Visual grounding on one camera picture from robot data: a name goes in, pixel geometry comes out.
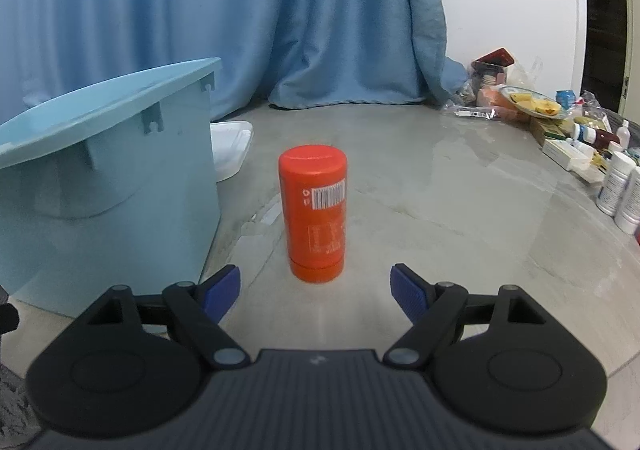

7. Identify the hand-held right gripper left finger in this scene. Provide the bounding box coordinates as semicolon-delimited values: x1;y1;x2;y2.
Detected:
75;264;252;372

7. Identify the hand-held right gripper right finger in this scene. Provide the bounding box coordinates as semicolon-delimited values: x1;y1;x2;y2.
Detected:
383;262;557;372

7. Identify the orange plastic bottle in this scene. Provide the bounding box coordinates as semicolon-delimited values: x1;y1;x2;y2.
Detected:
278;144;349;284

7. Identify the white plastic bin lid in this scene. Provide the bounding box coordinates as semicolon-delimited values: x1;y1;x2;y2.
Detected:
209;120;254;182

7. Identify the light blue plastic bin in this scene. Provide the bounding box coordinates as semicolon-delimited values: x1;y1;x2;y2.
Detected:
0;57;223;318

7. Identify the grey knitted blanket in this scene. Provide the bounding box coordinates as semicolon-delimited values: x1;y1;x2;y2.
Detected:
0;362;32;450

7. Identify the silver foil packet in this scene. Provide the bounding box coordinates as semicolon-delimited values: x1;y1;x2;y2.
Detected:
454;105;499;122

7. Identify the white medicine box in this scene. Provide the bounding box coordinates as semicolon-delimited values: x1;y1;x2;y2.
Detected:
542;137;592;172

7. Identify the green flat box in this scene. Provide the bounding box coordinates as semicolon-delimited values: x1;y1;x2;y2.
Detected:
529;117;572;142

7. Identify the plate of yellow food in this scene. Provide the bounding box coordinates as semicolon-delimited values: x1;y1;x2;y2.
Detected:
497;84;564;120

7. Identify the white pill bottle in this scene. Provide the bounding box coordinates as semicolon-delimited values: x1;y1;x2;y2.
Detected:
614;165;640;234
596;151;638;217

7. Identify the clear box with red lid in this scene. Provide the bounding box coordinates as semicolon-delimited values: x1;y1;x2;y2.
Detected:
471;48;516;87

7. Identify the dark red small bottle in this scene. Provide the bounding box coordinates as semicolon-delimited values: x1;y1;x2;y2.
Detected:
594;129;622;152

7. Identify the blue curtain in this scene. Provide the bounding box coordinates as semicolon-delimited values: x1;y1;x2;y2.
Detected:
0;0;468;123

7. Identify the dark wooden door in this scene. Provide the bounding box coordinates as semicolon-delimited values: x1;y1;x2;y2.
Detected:
581;0;628;107

